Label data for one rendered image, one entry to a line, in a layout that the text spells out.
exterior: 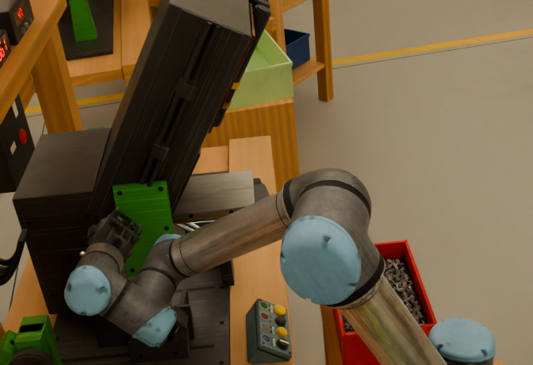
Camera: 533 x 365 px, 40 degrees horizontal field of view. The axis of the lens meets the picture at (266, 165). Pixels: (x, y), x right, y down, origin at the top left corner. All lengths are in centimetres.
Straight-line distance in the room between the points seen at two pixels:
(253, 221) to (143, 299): 23
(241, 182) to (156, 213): 29
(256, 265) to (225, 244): 63
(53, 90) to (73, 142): 49
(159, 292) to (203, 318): 46
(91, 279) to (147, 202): 38
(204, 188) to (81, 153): 30
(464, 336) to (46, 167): 100
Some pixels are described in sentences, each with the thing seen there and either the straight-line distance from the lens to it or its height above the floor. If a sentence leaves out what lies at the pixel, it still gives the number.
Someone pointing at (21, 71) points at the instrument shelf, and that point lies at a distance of 156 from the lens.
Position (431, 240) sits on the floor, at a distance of 344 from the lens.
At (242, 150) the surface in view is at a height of 90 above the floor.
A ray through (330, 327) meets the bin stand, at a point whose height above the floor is 80.
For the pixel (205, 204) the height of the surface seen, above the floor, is 113.
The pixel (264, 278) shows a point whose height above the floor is 90.
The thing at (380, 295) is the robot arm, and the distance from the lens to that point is 112.
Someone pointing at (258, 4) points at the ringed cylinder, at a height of 155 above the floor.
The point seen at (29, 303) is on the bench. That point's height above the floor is 88.
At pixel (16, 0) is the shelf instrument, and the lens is 172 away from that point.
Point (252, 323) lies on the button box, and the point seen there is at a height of 93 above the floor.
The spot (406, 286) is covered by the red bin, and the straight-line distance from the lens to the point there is 184.
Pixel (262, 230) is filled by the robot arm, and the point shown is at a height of 136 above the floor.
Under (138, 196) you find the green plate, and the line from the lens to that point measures 159.
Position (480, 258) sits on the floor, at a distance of 336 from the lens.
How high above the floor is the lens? 208
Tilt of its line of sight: 31 degrees down
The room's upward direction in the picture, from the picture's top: 6 degrees counter-clockwise
